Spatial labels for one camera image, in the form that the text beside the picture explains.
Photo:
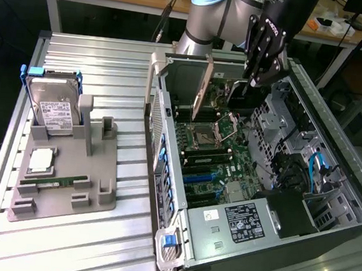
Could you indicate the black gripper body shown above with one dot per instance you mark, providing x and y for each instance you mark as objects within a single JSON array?
[{"x": 292, "y": 11}]

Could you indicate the NVIDIA graphics card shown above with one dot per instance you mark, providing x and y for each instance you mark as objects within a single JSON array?
[{"x": 217, "y": 94}]

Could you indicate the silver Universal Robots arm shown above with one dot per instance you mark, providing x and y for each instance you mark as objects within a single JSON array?
[{"x": 205, "y": 19}]

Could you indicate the small orange box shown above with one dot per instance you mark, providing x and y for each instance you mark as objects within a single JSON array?
[{"x": 313, "y": 24}]

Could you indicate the white black small device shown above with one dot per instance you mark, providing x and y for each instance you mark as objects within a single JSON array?
[{"x": 329, "y": 25}]

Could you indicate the metal disk bay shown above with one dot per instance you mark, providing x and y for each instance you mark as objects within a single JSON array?
[
  {"x": 330, "y": 217},
  {"x": 272, "y": 118}
]

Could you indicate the metal socket cover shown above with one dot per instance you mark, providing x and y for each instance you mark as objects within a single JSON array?
[{"x": 230, "y": 127}]

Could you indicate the green motherboard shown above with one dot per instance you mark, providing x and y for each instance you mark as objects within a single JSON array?
[{"x": 240, "y": 157}]

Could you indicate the CPU socket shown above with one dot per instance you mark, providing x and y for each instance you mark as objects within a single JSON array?
[{"x": 205, "y": 137}]

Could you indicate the black RAM stick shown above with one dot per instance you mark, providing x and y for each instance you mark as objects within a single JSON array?
[{"x": 205, "y": 160}]

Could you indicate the blue slot retention clip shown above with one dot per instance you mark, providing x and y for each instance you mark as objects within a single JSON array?
[
  {"x": 164, "y": 140},
  {"x": 169, "y": 196},
  {"x": 163, "y": 154},
  {"x": 167, "y": 183},
  {"x": 165, "y": 169},
  {"x": 171, "y": 210}
]

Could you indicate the blue expansion slot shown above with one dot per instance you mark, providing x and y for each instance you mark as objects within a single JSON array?
[{"x": 197, "y": 178}]

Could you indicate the black plastic shroud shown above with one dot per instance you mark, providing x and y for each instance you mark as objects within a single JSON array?
[{"x": 292, "y": 213}]

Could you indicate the long black expansion slot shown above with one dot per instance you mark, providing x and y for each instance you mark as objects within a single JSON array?
[{"x": 203, "y": 201}]

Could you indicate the grey power supply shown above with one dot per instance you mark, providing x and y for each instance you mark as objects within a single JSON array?
[{"x": 209, "y": 240}]

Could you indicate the open black PC case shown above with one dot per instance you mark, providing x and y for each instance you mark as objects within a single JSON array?
[{"x": 268, "y": 265}]

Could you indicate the blue case latch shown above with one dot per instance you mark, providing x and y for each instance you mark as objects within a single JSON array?
[{"x": 168, "y": 240}]

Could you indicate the silver hard disk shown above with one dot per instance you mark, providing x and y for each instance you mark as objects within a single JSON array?
[{"x": 44, "y": 93}]

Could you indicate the blue disk carrier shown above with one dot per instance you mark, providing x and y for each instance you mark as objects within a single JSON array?
[{"x": 35, "y": 72}]

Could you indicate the green RAM stick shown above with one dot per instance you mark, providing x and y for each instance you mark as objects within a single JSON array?
[{"x": 65, "y": 182}]

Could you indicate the silver CPU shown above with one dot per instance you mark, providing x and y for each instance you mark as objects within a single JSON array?
[{"x": 41, "y": 160}]

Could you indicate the grey parts rack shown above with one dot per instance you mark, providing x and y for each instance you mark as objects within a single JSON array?
[{"x": 62, "y": 204}]

